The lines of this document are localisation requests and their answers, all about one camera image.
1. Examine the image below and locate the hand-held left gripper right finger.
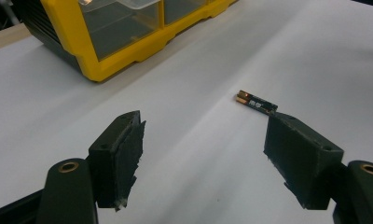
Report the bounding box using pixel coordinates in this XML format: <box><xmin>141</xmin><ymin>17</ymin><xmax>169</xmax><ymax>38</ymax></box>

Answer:
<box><xmin>262</xmin><ymin>111</ymin><xmax>345</xmax><ymax>211</ymax></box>

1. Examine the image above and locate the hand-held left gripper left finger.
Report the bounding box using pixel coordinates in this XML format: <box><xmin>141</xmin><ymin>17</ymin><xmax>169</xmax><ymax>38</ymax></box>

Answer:
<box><xmin>88</xmin><ymin>109</ymin><xmax>147</xmax><ymax>213</ymax></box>

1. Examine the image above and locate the black and copper battery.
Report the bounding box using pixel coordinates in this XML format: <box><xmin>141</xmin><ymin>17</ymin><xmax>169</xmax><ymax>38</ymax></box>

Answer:
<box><xmin>235</xmin><ymin>90</ymin><xmax>279</xmax><ymax>117</ymax></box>

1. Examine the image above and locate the yellow and black drawer organizer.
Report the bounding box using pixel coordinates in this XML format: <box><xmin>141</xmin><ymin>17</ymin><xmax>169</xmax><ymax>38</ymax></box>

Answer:
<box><xmin>11</xmin><ymin>0</ymin><xmax>239</xmax><ymax>83</ymax></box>

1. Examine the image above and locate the set of clear plastic drawers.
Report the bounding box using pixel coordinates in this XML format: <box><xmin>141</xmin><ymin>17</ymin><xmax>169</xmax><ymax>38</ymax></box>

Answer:
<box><xmin>77</xmin><ymin>0</ymin><xmax>216</xmax><ymax>62</ymax></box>

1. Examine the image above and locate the wooden table board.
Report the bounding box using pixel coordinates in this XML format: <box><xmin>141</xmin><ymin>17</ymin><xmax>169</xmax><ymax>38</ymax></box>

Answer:
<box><xmin>0</xmin><ymin>22</ymin><xmax>33</xmax><ymax>53</ymax></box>

